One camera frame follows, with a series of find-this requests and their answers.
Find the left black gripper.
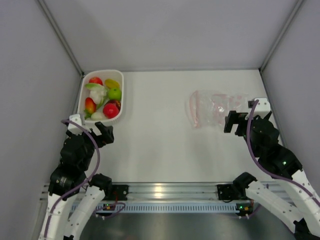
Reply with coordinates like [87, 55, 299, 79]
[66, 121, 114, 171]

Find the white fake radish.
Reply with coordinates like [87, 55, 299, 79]
[84, 110, 106, 121]

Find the red fake tomato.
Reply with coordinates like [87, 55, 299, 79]
[102, 103, 120, 119]
[89, 76, 103, 85]

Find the red orange fake fruit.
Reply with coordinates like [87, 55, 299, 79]
[84, 97, 97, 115]

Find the purple fake eggplant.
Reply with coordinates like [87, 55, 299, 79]
[106, 99, 122, 110]

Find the clear zip top bag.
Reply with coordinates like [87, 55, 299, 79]
[184, 90, 249, 129]

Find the green white fake cabbage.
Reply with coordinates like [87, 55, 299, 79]
[84, 83, 108, 108]

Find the green fake apple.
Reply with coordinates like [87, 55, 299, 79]
[108, 87, 122, 101]

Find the yellow fake fruit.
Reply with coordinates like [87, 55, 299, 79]
[104, 78, 121, 89]

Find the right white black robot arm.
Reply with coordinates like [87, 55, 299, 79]
[223, 110, 320, 240]

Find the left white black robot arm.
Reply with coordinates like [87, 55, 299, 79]
[38, 120, 114, 240]

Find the white perforated plastic basket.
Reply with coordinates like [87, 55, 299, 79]
[77, 69, 125, 126]

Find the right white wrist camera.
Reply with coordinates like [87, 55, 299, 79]
[248, 97, 271, 119]

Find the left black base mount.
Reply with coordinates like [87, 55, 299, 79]
[103, 184, 129, 202]

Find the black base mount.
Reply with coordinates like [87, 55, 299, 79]
[103, 184, 129, 202]
[216, 184, 238, 203]

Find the aluminium mounting rail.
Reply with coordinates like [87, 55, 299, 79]
[39, 181, 313, 202]

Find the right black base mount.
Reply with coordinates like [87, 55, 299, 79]
[216, 184, 238, 203]

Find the slotted white cable duct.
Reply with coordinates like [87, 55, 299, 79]
[95, 202, 252, 214]

